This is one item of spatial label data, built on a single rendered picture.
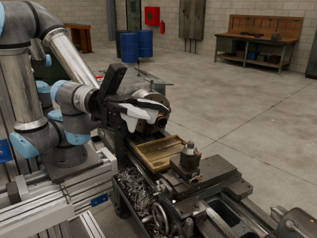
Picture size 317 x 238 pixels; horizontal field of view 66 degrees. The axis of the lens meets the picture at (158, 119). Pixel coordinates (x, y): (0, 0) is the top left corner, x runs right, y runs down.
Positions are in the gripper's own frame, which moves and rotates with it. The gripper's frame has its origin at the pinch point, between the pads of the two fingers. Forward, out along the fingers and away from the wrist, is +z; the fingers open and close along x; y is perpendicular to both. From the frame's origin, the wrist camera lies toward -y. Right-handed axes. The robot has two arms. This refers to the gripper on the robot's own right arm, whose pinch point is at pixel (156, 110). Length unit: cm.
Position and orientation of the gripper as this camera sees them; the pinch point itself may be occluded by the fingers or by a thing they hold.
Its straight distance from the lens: 56.5
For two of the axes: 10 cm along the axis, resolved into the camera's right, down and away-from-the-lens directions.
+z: 8.3, 2.4, -5.0
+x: -5.5, 2.3, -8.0
